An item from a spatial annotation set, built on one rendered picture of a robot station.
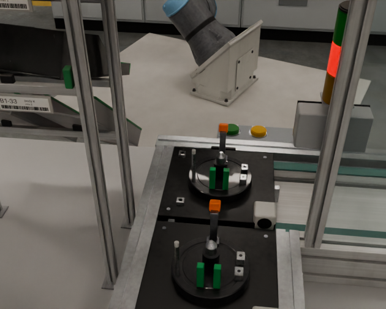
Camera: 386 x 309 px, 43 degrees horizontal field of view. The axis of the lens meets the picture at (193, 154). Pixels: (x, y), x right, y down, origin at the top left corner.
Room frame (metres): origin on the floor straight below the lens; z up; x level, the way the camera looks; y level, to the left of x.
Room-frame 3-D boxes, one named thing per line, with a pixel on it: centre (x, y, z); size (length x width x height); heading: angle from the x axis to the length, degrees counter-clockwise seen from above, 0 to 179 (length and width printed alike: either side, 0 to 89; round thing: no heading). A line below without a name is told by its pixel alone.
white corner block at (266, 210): (0.72, -0.15, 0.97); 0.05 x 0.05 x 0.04; 84
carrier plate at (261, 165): (0.82, -0.06, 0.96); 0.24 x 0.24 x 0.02; 84
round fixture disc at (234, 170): (0.82, -0.06, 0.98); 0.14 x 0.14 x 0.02
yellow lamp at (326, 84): (0.69, -0.24, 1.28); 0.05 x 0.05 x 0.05
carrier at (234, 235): (0.57, -0.03, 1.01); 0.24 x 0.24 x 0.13; 84
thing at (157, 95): (1.40, -0.06, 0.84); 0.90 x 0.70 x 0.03; 63
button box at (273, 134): (1.03, -0.17, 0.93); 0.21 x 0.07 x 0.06; 84
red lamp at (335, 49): (0.69, -0.24, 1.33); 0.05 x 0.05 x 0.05
